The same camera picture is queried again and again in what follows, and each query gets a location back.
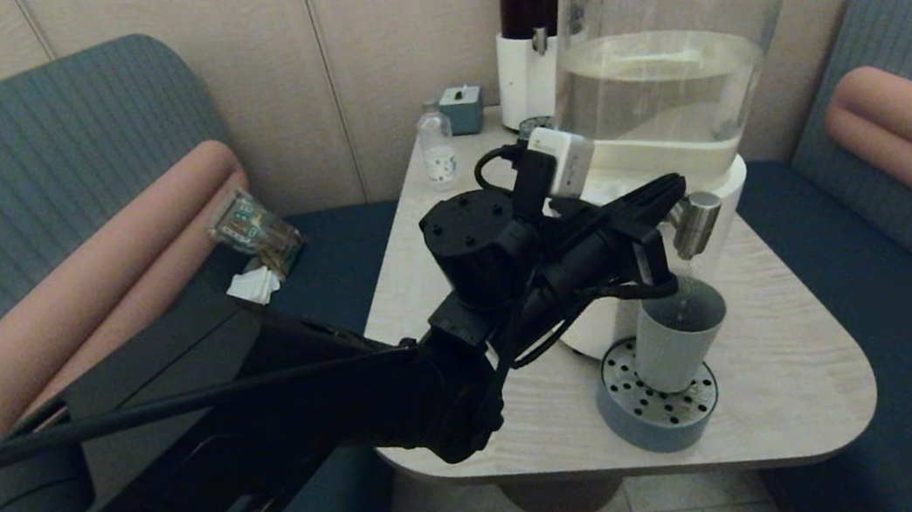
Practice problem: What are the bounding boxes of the dark drink dispenser white base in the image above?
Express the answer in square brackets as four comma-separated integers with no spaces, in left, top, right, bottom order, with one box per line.
[486,0,580,135]

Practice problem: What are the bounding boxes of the small clear bottle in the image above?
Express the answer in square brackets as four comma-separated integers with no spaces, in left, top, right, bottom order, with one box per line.
[413,99,460,190]

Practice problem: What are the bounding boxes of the white folded napkins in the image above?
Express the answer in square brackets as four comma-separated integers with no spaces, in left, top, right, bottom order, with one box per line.
[225,265,284,310]

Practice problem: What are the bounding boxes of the small blue box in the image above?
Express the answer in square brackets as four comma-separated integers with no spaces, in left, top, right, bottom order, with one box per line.
[436,83,488,139]

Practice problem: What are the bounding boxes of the metal dispenser tap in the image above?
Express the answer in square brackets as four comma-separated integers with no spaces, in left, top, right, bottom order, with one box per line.
[664,188,728,263]

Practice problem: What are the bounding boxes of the clear snack packet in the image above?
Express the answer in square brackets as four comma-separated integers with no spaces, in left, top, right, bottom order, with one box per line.
[204,183,309,287]

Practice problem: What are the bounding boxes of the small blue drip tray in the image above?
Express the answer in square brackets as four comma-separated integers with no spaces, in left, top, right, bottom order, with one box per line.
[515,114,556,141]

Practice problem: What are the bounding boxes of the blue drip tray metal grate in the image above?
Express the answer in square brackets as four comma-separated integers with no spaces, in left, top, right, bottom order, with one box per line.
[588,327,726,462]

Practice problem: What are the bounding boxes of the clear water dispenser white base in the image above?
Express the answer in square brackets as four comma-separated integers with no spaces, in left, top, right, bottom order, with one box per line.
[515,0,865,366]

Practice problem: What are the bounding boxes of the grey-blue plastic cup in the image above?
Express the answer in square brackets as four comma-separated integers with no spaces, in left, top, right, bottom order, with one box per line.
[624,270,738,399]

